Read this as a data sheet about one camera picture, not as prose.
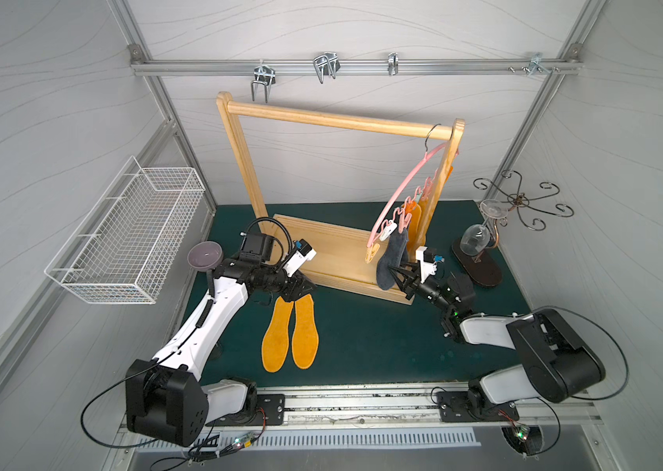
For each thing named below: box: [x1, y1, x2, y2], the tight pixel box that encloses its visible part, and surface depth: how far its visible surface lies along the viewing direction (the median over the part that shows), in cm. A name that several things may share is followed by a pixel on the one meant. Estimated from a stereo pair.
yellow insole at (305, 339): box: [291, 293, 320, 370], surface depth 88 cm
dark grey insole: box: [376, 227, 409, 291], surface depth 80 cm
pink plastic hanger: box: [365, 123, 452, 262], surface depth 65 cm
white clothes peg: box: [379, 219, 399, 242], surface depth 73 cm
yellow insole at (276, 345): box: [260, 296, 294, 373], surface depth 86 cm
